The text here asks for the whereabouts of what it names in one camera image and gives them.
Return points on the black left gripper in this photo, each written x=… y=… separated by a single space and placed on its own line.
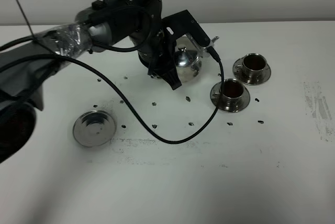
x=136 y=25

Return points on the stainless steel teapot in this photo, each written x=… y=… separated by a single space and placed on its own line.
x=188 y=59

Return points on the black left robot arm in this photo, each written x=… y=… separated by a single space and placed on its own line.
x=25 y=66

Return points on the teapot steel saucer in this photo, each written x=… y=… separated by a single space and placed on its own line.
x=94 y=128

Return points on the near steel saucer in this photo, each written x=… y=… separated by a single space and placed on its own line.
x=239 y=106

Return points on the near steel teacup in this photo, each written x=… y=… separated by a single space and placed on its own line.
x=227 y=93

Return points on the steel teacup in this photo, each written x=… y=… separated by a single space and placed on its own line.
x=251 y=65
x=227 y=93

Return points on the far steel saucer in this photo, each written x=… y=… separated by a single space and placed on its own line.
x=241 y=75

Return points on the far steel teacup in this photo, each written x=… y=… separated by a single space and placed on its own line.
x=251 y=65

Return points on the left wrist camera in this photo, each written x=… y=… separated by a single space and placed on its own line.
x=183 y=23

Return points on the black cable tie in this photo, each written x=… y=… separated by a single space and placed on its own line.
x=24 y=17

